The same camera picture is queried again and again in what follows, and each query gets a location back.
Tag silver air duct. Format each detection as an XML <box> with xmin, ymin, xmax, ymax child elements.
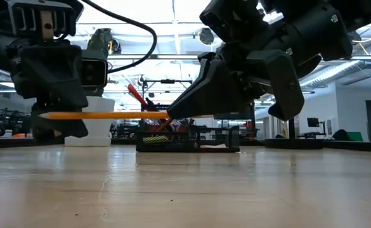
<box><xmin>302</xmin><ymin>60</ymin><xmax>363</xmax><ymax>88</ymax></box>

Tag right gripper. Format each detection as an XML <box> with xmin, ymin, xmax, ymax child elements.
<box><xmin>216</xmin><ymin>3</ymin><xmax>353</xmax><ymax>122</ymax></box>

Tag black bag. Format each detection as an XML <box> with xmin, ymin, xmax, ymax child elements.
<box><xmin>332</xmin><ymin>129</ymin><xmax>353</xmax><ymax>142</ymax></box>

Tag red-handled scissors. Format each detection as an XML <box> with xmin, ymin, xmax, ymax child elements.
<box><xmin>127</xmin><ymin>83</ymin><xmax>156</xmax><ymax>111</ymax></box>

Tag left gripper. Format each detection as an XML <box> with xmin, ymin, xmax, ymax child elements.
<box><xmin>0</xmin><ymin>0</ymin><xmax>89</xmax><ymax>110</ymax></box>

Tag white hexagonal plant pot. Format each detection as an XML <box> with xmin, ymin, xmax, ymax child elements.
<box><xmin>63</xmin><ymin>96</ymin><xmax>116</xmax><ymax>148</ymax></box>

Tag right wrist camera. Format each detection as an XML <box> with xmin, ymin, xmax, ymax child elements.
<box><xmin>199</xmin><ymin>0</ymin><xmax>268</xmax><ymax>44</ymax></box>

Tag black mesh desk organizer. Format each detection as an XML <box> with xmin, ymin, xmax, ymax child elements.
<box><xmin>135</xmin><ymin>104</ymin><xmax>240</xmax><ymax>153</ymax></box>

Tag green cactus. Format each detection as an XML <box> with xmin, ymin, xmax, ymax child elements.
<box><xmin>88</xmin><ymin>27</ymin><xmax>114</xmax><ymax>98</ymax></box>

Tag black gantry frame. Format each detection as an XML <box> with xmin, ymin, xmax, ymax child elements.
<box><xmin>140</xmin><ymin>79</ymin><xmax>194</xmax><ymax>108</ymax></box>

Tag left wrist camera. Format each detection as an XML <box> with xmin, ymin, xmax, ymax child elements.
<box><xmin>80</xmin><ymin>49</ymin><xmax>109</xmax><ymax>98</ymax></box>

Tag small desk monitor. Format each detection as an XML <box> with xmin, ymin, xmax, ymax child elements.
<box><xmin>306</xmin><ymin>117</ymin><xmax>321</xmax><ymax>129</ymax></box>

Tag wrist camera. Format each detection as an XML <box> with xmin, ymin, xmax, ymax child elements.
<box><xmin>199</xmin><ymin>0</ymin><xmax>268</xmax><ymax>44</ymax></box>
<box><xmin>80</xmin><ymin>49</ymin><xmax>109</xmax><ymax>98</ymax></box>

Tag background robot workstation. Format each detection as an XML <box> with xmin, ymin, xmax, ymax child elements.
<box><xmin>0</xmin><ymin>104</ymin><xmax>34</xmax><ymax>139</ymax></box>

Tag green chair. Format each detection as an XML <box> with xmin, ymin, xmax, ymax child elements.
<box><xmin>346</xmin><ymin>131</ymin><xmax>364</xmax><ymax>143</ymax></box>

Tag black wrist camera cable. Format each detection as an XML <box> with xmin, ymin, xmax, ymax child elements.
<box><xmin>80</xmin><ymin>0</ymin><xmax>158</xmax><ymax>74</ymax></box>

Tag yellow-green eraser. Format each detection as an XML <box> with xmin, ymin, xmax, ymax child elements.
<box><xmin>143</xmin><ymin>135</ymin><xmax>170</xmax><ymax>144</ymax></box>

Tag hanging cable reel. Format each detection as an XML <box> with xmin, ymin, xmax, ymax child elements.
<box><xmin>349</xmin><ymin>28</ymin><xmax>363</xmax><ymax>45</ymax></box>
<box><xmin>197</xmin><ymin>27</ymin><xmax>216</xmax><ymax>47</ymax></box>

